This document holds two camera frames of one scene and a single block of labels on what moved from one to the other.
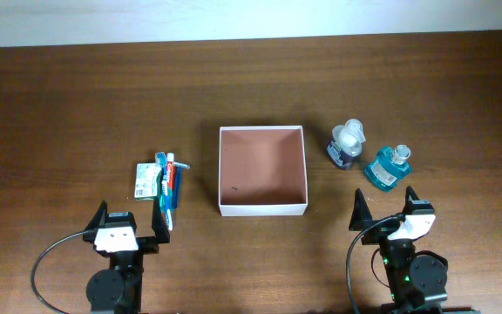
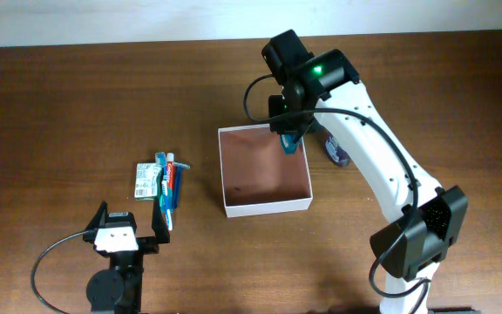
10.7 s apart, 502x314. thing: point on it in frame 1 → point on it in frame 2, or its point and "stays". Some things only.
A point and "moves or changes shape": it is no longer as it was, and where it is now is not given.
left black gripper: x=151 y=245 stays
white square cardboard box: x=261 y=171 stays
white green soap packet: x=148 y=181 stays
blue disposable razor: x=178 y=166 stays
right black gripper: x=362 y=213 → x=284 y=126
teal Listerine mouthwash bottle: x=390 y=165 moves or changes shape
